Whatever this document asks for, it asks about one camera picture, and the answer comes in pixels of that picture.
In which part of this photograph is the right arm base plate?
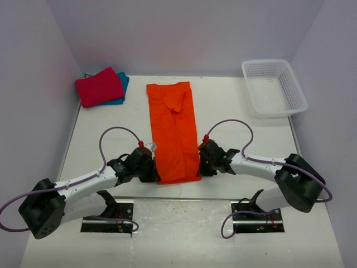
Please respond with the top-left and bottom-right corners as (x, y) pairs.
(231, 189), (285, 234)

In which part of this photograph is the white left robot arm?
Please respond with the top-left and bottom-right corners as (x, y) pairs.
(18, 146), (160, 240)

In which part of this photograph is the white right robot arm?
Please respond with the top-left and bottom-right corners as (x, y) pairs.
(198, 139), (326, 219)

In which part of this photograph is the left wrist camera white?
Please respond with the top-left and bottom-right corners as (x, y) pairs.
(138, 141), (157, 152)

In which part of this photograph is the orange t shirt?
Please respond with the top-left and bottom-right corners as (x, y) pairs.
(146, 82), (201, 184)

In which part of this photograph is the folded blue t shirt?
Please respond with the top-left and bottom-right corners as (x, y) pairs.
(99, 72), (129, 106)

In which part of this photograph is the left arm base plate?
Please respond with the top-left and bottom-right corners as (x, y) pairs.
(80, 190), (138, 235)

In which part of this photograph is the white plastic basket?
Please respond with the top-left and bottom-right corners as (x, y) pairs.
(242, 59), (308, 118)

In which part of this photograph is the folded red t shirt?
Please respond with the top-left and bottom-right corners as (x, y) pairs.
(75, 67), (125, 108)

